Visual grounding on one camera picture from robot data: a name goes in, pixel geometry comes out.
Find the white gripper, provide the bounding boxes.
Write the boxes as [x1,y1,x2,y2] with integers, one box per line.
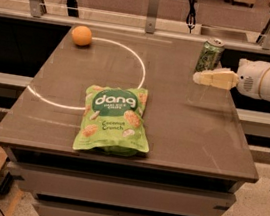
[193,58,270,99]

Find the green soda can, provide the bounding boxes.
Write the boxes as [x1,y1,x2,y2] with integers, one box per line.
[195,38,225,72]

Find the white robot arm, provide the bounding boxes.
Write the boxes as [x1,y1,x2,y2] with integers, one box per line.
[193,58,270,102]

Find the green dang chips bag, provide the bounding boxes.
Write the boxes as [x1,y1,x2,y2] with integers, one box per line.
[72,85,149,157]

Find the orange fruit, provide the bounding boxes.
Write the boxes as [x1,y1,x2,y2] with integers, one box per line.
[71,25,92,47]

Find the grey table drawer base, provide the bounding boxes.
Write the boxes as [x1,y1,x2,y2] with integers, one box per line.
[0,145,245,216]

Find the black hanging cable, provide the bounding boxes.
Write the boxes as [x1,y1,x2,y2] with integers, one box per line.
[182,0,200,35]

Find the middle metal rail bracket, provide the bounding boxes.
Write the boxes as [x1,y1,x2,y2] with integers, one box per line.
[145,0,159,34]

